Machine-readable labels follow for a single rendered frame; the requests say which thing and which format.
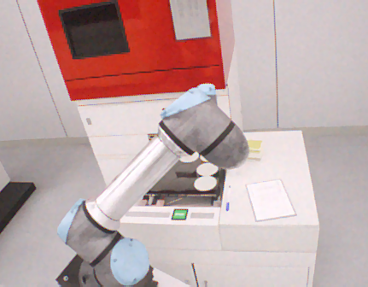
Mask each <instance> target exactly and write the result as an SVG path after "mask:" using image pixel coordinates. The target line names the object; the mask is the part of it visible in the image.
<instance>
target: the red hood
mask: <svg viewBox="0 0 368 287"><path fill-rule="evenodd" d="M37 2H38V6H39V9H40V13H41V16H42V17H43V21H44V24H45V29H46V30H47V33H48V35H49V36H48V37H49V38H50V42H51V45H52V48H53V51H54V52H55V53H54V54H55V58H56V60H57V63H58V66H59V68H60V70H61V75H62V78H63V80H64V84H65V85H66V88H67V92H68V95H69V97H70V100H71V101H77V100H86V99H95V98H110V97H130V96H140V95H149V94H159V93H177V92H186V91H188V90H190V89H191V88H194V87H195V88H196V87H197V86H198V85H203V84H211V85H214V87H215V90H223V89H225V87H226V83H227V79H228V74H229V71H230V67H231V58H232V56H233V53H232V52H233V49H234V46H235V35H234V25H233V17H232V8H231V0H37Z"/></svg>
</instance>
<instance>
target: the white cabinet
mask: <svg viewBox="0 0 368 287"><path fill-rule="evenodd" d="M146 249H147V251H148V253H149V261H150V263H149V264H150V265H151V266H152V267H155V268H156V269H158V270H160V271H162V272H164V273H166V274H168V275H169V276H171V277H174V278H177V279H178V280H179V281H182V282H183V283H185V284H187V285H190V286H191V287H312V286H313V273H314V266H315V259H316V251H315V252H306V251H298V252H293V251H264V250H262V251H250V250H222V251H204V250H189V249H149V248H146Z"/></svg>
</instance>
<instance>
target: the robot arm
mask: <svg viewBox="0 0 368 287"><path fill-rule="evenodd" d="M160 116H161V118H162V119H163V120H161V122H159V123H158V133H157V134H155V136H154V137H153V138H152V140H150V141H149V143H147V144H146V146H144V147H143V149H141V151H140V152H138V153H137V155H135V157H134V158H133V159H132V161H130V163H129V164H127V166H126V167H124V169H122V170H121V172H120V173H119V174H118V175H116V177H115V178H114V180H112V181H111V183H109V184H108V185H107V186H106V188H105V189H103V191H102V192H101V193H100V194H99V195H98V196H89V197H88V198H87V199H86V200H85V199H82V198H80V199H79V200H78V201H77V202H76V203H75V204H74V205H73V207H72V208H71V209H70V210H69V212H67V214H66V215H65V217H64V218H63V220H62V221H61V223H60V225H59V226H58V229H57V235H58V236H59V237H60V238H61V240H63V242H64V243H65V244H66V245H68V246H69V247H70V248H71V249H73V251H75V252H76V254H79V256H81V258H82V259H84V260H83V262H82V264H81V265H80V268H79V285H80V287H127V286H130V285H134V284H136V283H137V282H138V281H140V280H141V279H143V278H144V276H146V273H147V272H148V269H149V263H150V261H149V253H148V251H147V249H146V248H145V246H144V245H143V243H141V242H140V241H139V240H137V239H135V238H130V237H123V236H122V234H120V232H119V231H117V230H118V229H119V228H120V219H121V217H122V216H124V214H126V212H127V211H128V210H129V209H130V208H131V207H132V206H134V204H135V203H137V201H139V199H140V198H142V196H144V194H145V193H147V191H148V190H150V188H151V187H153V185H155V183H156V182H158V181H159V179H161V177H162V176H164V174H165V173H167V171H168V170H170V168H171V167H173V165H174V164H176V162H177V161H179V159H180V158H182V157H183V156H192V155H193V154H194V153H195V152H198V153H199V154H200V155H201V156H203V158H205V159H206V161H209V162H210V163H211V164H214V165H215V166H216V167H220V168H224V169H226V170H233V169H236V168H239V167H240V166H242V165H243V164H244V163H245V162H246V161H247V159H248V156H249V145H248V141H247V139H246V138H245V136H244V134H243V132H242V131H241V128H239V127H238V126H237V125H236V124H235V122H233V121H232V120H231V119H230V117H229V116H227V115H226V114H225V113H224V111H223V110H221V109H220V108H219V107H218V101H217V93H216V90H215V87H214V85H211V84H203V85H198V86H197V87H196V88H195V87H194V88H191V89H190V90H188V91H187V92H186V93H184V94H183V95H182V96H181V97H179V98H178V99H176V101H175V102H173V103H172V104H170V105H169V106H168V107H167V108H165V109H164V110H163V111H161V113H160Z"/></svg>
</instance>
